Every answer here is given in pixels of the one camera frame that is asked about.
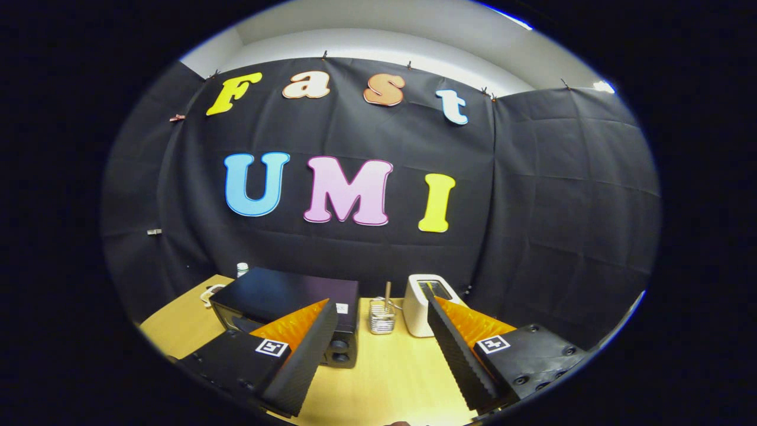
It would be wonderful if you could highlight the white bread toaster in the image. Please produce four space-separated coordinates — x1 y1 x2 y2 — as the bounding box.
403 274 462 338

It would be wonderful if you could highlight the black backdrop cloth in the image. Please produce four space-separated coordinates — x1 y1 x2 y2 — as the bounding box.
99 56 662 350

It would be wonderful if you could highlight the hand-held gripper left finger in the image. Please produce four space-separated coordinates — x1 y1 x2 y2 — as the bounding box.
176 299 339 418

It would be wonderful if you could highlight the black toaster oven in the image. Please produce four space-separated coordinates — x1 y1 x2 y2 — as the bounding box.
208 267 360 369

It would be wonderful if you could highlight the white cable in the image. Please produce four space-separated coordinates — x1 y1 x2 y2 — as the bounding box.
200 284 227 308

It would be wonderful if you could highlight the metal wire utensil holder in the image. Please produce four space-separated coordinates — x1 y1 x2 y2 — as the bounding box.
370 298 396 335

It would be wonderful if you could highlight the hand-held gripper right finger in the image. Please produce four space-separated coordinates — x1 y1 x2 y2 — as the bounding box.
427 298 592 413

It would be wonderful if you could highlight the long ceiling light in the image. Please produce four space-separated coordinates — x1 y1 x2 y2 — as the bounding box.
476 2 534 31

